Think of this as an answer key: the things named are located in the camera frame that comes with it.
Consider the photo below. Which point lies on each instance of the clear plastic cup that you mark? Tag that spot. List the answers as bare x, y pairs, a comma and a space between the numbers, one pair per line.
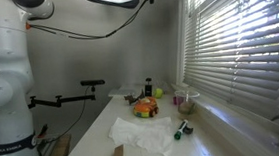
187, 96

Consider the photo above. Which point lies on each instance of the orange toy car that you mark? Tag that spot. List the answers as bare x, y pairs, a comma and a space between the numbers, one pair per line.
145, 108

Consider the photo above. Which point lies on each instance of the green white marker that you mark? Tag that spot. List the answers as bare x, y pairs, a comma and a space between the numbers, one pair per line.
180, 130

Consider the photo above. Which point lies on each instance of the black red clamp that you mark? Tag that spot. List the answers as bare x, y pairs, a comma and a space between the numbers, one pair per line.
43, 130

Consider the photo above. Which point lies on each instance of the white paper towel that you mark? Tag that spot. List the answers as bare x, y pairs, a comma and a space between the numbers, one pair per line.
144, 134

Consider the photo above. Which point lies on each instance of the black marker cap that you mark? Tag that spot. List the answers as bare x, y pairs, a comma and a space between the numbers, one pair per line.
188, 130

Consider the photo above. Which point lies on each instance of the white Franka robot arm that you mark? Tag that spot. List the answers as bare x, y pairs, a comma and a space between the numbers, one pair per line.
8, 108

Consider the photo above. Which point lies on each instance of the white window frame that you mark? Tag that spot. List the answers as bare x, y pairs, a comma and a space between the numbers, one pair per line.
229, 116

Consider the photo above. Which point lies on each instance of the black bar camera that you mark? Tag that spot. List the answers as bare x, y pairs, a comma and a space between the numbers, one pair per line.
93, 82

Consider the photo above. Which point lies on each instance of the pink plastic cup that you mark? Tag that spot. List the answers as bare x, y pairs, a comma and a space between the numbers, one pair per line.
177, 100

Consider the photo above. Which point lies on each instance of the white slatted window blinds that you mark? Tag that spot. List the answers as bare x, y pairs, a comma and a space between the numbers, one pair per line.
244, 53

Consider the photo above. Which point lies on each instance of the brown wooden chunk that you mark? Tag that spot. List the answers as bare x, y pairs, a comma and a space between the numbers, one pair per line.
130, 99

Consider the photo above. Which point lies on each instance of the wooden platform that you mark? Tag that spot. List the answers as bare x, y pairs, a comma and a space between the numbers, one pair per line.
58, 154

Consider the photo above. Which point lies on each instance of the yellow-green tennis ball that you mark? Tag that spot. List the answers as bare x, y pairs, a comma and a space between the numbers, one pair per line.
158, 93

